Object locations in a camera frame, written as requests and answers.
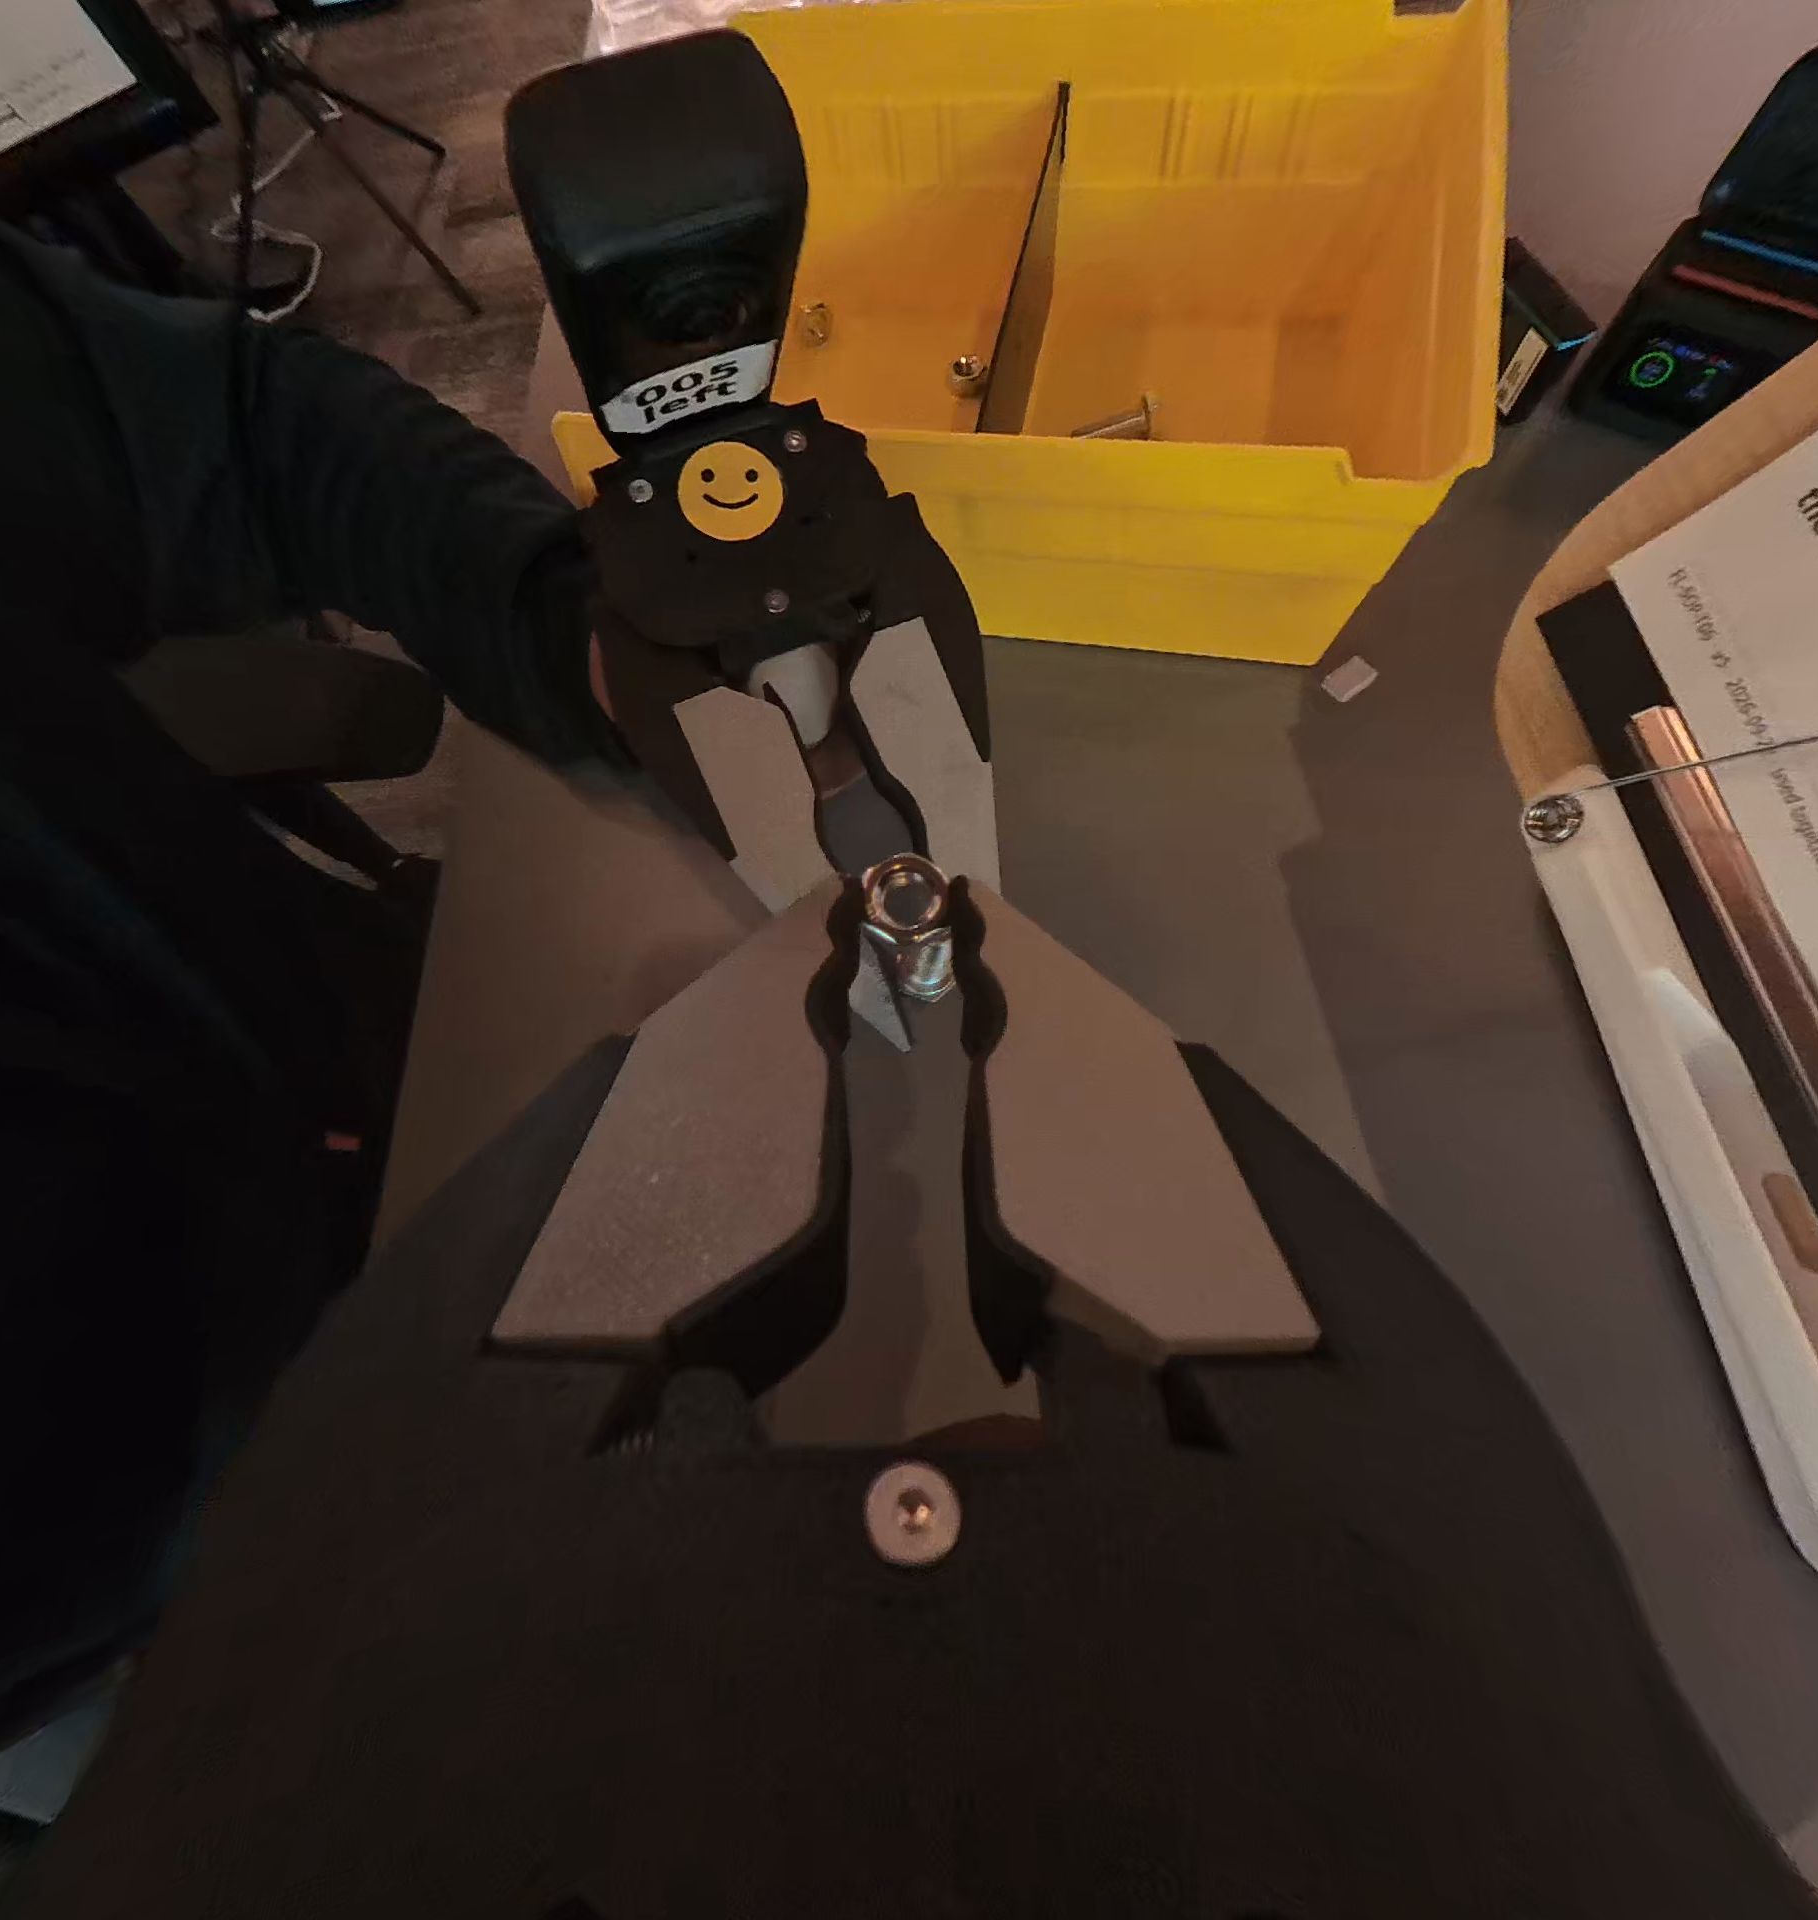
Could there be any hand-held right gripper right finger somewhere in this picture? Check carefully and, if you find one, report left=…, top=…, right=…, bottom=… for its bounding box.
left=947, top=874, right=1324, bottom=1387

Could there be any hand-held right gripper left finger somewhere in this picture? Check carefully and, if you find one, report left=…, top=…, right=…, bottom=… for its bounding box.
left=486, top=874, right=865, bottom=1414

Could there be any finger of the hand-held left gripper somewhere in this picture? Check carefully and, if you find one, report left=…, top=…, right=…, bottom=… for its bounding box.
left=831, top=620, right=1005, bottom=893
left=674, top=681, right=921, bottom=1054

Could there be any yellow sheet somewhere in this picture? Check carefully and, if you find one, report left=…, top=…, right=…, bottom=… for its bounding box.
left=554, top=0, right=1510, bottom=667

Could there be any person's left forearm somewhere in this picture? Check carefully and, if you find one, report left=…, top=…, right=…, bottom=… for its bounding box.
left=145, top=317, right=634, bottom=774

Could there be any black bin divider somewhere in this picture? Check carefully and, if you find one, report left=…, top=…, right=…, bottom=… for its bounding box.
left=972, top=81, right=1072, bottom=437

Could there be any black office chair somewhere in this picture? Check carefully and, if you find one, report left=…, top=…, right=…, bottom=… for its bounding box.
left=122, top=637, right=447, bottom=887

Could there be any person's dark clothing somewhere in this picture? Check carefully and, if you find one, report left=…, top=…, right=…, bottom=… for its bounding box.
left=0, top=196, right=447, bottom=1802

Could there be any black tripod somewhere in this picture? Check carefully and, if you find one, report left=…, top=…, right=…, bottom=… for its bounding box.
left=189, top=0, right=486, bottom=323

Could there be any instruction sheet on stand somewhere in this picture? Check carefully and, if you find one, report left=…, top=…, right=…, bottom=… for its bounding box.
left=1494, top=309, right=1818, bottom=1600

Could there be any small black box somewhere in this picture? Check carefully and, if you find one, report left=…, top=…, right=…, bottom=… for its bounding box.
left=1494, top=238, right=1603, bottom=426

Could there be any printed instruction sheet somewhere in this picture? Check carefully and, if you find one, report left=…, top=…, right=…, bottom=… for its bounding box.
left=1606, top=393, right=1818, bottom=962

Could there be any floor sign with square code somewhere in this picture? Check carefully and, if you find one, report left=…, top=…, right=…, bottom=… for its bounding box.
left=0, top=0, right=184, bottom=188

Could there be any black device with display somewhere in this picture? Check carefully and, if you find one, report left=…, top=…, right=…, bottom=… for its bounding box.
left=1569, top=39, right=1818, bottom=440

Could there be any wire page holder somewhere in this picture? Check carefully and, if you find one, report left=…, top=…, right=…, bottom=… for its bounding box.
left=1520, top=746, right=1818, bottom=845

